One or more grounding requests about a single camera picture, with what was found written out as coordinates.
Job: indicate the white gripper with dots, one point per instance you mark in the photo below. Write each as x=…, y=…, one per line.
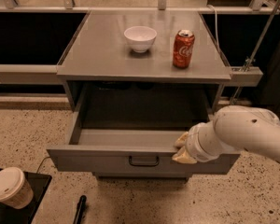
x=193, y=144

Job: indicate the grey top drawer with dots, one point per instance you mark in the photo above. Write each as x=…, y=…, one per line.
x=131, y=133

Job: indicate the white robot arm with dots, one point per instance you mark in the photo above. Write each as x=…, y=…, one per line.
x=233, y=128

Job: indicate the grey drawer cabinet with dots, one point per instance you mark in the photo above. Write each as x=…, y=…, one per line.
x=101, y=57

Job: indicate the red cola can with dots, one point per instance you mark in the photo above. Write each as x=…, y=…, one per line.
x=183, y=48

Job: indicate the black pen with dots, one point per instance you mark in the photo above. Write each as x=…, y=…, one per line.
x=80, y=209

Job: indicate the white bowl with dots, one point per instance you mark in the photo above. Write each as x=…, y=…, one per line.
x=140, y=38

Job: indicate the paper coffee cup with lid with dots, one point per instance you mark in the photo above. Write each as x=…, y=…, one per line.
x=15, y=190

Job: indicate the black tray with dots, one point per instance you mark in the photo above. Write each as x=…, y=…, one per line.
x=39, y=184

